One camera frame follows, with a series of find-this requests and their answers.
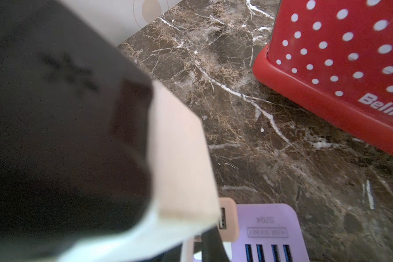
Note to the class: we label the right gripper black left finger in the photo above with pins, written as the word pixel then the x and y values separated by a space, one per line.
pixel 173 255

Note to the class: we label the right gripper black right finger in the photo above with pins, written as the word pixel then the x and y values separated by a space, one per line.
pixel 212 247

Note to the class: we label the purple power strip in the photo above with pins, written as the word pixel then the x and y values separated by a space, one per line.
pixel 268 233

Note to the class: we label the pink charger adapter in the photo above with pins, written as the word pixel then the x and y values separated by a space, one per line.
pixel 228 225

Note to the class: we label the red polka dot toaster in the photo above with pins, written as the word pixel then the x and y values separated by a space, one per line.
pixel 335 59

